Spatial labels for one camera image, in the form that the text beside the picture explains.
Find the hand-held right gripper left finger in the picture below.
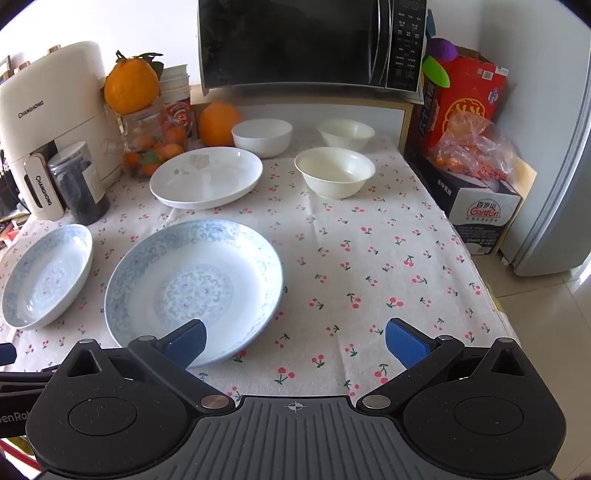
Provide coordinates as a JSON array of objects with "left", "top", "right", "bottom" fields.
[{"left": 48, "top": 319, "right": 236, "bottom": 413}]

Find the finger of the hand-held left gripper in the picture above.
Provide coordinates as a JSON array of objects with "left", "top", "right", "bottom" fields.
[{"left": 0, "top": 343, "right": 61, "bottom": 398}]

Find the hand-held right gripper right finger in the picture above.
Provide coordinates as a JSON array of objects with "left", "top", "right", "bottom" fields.
[{"left": 356, "top": 318, "right": 543, "bottom": 413}]

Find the large blue patterned plate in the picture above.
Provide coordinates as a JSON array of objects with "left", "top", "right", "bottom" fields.
[{"left": 104, "top": 220, "right": 283, "bottom": 368}]

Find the small blue patterned plate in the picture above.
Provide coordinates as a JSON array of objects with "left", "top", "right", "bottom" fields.
[{"left": 1, "top": 224, "right": 94, "bottom": 330}]

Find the white floral plate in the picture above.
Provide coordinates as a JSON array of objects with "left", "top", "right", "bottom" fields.
[{"left": 149, "top": 148, "right": 264, "bottom": 210}]

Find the cream bowl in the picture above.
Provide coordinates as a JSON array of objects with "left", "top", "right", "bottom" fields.
[
  {"left": 316, "top": 119, "right": 376, "bottom": 151},
  {"left": 294, "top": 148, "right": 376, "bottom": 200}
]

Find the white bowl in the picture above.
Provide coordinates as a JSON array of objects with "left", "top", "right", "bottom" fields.
[{"left": 231, "top": 119, "right": 294, "bottom": 158}]

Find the cherry print tablecloth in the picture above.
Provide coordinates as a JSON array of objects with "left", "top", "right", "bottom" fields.
[{"left": 0, "top": 104, "right": 520, "bottom": 416}]

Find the black and white cardboard box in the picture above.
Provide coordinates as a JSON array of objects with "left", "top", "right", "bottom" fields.
[{"left": 406, "top": 138, "right": 539, "bottom": 257}]

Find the clear jar of black grains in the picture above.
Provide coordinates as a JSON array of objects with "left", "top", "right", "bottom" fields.
[{"left": 47, "top": 141, "right": 112, "bottom": 227}]

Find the glass jar of small oranges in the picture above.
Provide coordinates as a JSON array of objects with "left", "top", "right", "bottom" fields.
[{"left": 104, "top": 99, "right": 190, "bottom": 180}]

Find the plastic bag of oranges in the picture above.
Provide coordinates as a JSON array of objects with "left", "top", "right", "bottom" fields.
[{"left": 427, "top": 113, "right": 515, "bottom": 183}]

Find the silver refrigerator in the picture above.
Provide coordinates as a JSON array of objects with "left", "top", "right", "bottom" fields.
[{"left": 478, "top": 0, "right": 591, "bottom": 278}]

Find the cream air fryer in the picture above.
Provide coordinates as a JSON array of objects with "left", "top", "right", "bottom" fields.
[{"left": 0, "top": 41, "right": 123, "bottom": 221}]

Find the large orange with leaves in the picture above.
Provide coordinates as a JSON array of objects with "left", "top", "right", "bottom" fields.
[{"left": 104, "top": 50, "right": 163, "bottom": 115}]

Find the stack of white tubs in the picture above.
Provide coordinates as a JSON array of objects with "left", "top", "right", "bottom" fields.
[{"left": 159, "top": 65, "right": 192, "bottom": 101}]

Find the red cardboard box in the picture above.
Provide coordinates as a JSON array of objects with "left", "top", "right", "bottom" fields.
[{"left": 422, "top": 48, "right": 509, "bottom": 160}]

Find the green plastic toy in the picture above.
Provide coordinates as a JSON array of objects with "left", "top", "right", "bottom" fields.
[{"left": 422, "top": 55, "right": 451, "bottom": 88}]

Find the black microwave oven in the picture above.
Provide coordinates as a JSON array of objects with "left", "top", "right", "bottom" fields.
[{"left": 198, "top": 0, "right": 428, "bottom": 95}]

